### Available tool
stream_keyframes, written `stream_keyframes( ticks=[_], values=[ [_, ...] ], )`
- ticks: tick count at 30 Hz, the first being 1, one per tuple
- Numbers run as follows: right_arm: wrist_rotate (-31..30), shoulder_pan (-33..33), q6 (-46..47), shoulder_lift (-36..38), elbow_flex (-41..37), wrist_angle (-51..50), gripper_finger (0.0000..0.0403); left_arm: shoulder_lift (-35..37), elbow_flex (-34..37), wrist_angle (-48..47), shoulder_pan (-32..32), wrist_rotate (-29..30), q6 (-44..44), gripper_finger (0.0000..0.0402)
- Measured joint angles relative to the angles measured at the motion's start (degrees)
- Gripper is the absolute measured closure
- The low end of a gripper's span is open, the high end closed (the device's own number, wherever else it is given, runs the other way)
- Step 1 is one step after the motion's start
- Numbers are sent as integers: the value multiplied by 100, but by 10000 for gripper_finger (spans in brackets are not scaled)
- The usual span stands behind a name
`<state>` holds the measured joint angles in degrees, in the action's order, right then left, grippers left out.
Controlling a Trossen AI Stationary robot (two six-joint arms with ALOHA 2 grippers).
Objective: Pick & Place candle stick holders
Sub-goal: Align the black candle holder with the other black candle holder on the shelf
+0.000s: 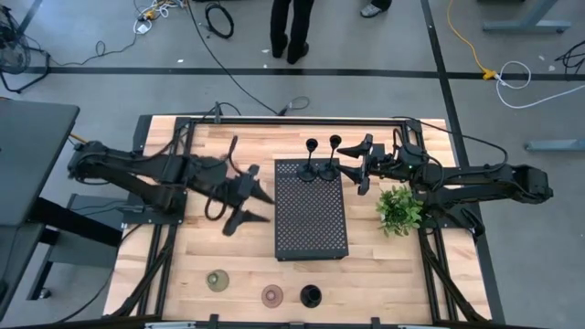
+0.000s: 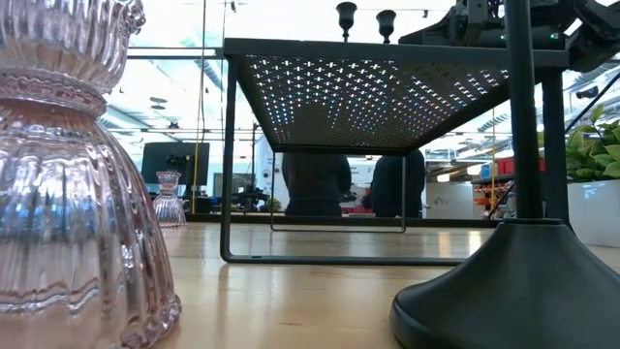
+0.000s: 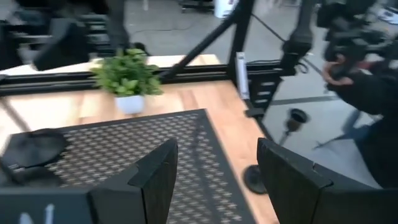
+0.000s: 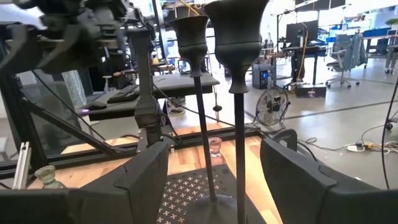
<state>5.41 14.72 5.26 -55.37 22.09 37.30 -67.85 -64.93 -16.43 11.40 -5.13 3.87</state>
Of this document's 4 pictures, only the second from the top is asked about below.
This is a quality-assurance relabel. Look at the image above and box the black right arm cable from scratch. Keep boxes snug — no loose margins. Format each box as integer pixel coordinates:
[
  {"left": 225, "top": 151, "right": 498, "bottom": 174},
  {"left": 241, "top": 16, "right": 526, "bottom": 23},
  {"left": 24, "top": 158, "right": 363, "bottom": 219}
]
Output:
[{"left": 487, "top": 71, "right": 620, "bottom": 217}]

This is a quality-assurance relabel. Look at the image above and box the yellow vertical pole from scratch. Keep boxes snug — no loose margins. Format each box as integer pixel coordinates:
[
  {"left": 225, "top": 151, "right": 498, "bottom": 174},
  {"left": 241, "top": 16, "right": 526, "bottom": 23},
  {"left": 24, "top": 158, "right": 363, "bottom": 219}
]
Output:
[{"left": 191, "top": 0, "right": 207, "bottom": 215}]

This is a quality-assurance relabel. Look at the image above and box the pink ribbed glass candle holder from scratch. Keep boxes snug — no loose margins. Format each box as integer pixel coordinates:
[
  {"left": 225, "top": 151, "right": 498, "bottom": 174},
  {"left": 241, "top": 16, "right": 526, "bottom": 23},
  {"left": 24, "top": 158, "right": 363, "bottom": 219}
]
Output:
[
  {"left": 152, "top": 170, "right": 188, "bottom": 229},
  {"left": 0, "top": 0, "right": 183, "bottom": 349}
]

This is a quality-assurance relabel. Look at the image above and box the black perforated metal shelf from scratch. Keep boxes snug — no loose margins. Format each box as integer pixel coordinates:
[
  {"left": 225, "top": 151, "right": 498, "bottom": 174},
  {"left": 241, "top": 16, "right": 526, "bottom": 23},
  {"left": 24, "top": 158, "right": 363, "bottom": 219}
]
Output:
[{"left": 220, "top": 37, "right": 571, "bottom": 267}]

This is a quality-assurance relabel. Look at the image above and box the tall black candlestick holder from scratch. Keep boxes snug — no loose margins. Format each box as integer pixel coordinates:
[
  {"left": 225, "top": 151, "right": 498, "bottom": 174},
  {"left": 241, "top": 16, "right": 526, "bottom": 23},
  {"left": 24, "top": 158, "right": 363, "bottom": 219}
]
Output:
[
  {"left": 389, "top": 0, "right": 620, "bottom": 349},
  {"left": 375, "top": 9, "right": 397, "bottom": 45},
  {"left": 335, "top": 1, "right": 358, "bottom": 44}
]

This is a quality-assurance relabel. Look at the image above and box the black computer monitor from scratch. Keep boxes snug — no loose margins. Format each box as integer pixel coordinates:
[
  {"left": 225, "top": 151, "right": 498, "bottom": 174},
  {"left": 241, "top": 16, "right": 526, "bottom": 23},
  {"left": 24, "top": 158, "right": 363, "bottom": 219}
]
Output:
[{"left": 140, "top": 142, "right": 211, "bottom": 186}]

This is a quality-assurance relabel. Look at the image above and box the green plant in white pot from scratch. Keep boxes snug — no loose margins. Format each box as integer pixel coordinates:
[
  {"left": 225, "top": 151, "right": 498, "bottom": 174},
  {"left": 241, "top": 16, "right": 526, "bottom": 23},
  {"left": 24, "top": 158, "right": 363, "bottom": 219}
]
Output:
[{"left": 536, "top": 104, "right": 620, "bottom": 249}]

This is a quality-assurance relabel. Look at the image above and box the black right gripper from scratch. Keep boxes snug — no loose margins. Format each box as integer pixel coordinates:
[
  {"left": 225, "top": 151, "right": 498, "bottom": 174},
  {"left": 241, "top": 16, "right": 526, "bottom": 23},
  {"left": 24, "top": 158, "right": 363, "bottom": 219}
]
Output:
[{"left": 397, "top": 0, "right": 505, "bottom": 48}]

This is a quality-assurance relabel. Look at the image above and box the black aluminium table frame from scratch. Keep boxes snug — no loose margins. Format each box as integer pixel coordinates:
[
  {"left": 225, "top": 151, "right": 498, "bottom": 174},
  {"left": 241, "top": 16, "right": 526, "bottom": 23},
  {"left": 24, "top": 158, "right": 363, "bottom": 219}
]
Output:
[{"left": 186, "top": 211, "right": 503, "bottom": 229}]

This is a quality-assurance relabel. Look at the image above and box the storage rack with red bins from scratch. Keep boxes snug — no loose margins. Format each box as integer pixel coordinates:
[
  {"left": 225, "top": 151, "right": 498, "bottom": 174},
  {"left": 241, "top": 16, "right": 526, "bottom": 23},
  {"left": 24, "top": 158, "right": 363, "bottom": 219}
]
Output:
[{"left": 472, "top": 155, "right": 547, "bottom": 220}]

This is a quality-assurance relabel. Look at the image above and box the person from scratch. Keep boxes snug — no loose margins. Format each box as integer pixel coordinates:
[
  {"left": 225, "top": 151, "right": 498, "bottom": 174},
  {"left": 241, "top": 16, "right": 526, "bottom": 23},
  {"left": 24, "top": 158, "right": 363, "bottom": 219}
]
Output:
[
  {"left": 281, "top": 152, "right": 353, "bottom": 217},
  {"left": 369, "top": 149, "right": 427, "bottom": 218}
]

